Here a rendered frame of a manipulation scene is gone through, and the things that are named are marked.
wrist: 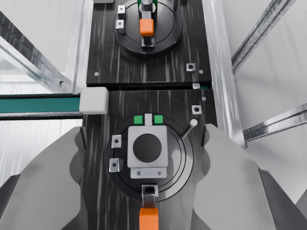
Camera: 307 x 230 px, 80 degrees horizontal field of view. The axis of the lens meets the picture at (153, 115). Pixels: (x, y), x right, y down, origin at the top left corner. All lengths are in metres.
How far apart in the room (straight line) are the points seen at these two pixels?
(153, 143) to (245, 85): 0.38
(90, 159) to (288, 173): 0.42
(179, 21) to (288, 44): 0.34
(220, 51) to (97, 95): 0.26
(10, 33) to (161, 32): 0.24
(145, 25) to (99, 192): 0.26
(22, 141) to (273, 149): 0.54
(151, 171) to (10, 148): 0.32
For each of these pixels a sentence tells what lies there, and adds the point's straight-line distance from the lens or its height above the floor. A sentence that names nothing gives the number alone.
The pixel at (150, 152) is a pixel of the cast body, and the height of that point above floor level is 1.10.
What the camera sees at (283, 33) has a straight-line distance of 0.66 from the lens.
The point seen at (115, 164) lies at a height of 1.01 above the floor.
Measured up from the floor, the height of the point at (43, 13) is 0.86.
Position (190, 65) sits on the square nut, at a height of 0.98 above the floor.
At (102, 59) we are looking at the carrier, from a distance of 0.39.
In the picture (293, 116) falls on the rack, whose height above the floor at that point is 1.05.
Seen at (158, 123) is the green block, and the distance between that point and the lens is 0.25.
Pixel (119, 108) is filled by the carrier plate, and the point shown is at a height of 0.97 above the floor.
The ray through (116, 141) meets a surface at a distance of 0.29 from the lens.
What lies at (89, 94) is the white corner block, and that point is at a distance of 0.34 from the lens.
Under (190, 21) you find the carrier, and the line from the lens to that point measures 0.44.
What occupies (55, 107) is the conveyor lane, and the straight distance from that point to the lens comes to 0.41.
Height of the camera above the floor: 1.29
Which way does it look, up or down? 73 degrees down
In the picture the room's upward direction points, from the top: 1 degrees counter-clockwise
